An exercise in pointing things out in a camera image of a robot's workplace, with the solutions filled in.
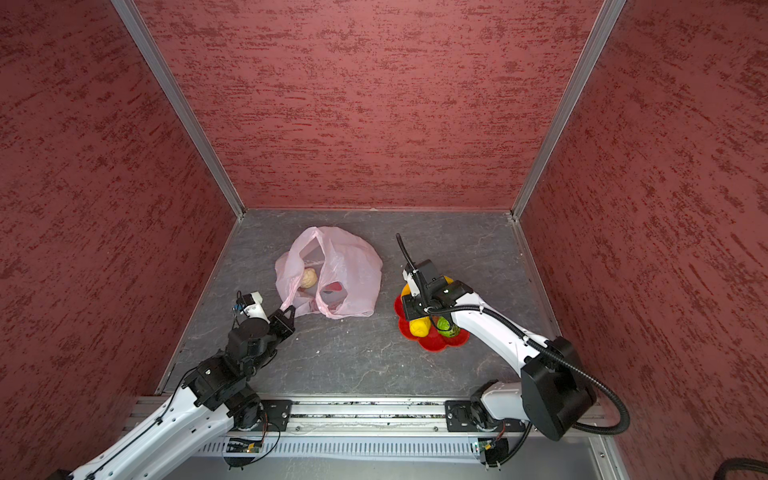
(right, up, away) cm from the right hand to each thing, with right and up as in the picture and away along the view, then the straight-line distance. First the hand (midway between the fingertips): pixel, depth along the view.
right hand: (407, 312), depth 83 cm
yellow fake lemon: (+4, -4, 0) cm, 6 cm away
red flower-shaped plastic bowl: (+8, -9, +2) cm, 12 cm away
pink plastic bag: (-22, +11, +2) cm, 25 cm away
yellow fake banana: (-1, +8, -8) cm, 11 cm away
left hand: (-30, +1, -5) cm, 30 cm away
